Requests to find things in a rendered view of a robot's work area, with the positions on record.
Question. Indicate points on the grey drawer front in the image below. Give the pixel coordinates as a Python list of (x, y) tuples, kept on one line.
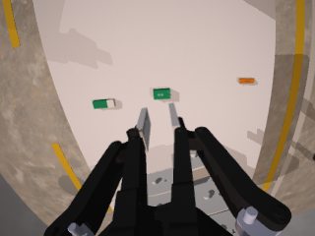
[(212, 202), (160, 183), (227, 221), (201, 175), (155, 202)]

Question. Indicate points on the orange aa battery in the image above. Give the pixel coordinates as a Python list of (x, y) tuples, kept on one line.
[(246, 80)]

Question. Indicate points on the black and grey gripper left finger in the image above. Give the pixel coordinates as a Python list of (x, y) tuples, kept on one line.
[(90, 205)]

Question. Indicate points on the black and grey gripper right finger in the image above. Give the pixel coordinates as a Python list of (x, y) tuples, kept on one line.
[(256, 212)]

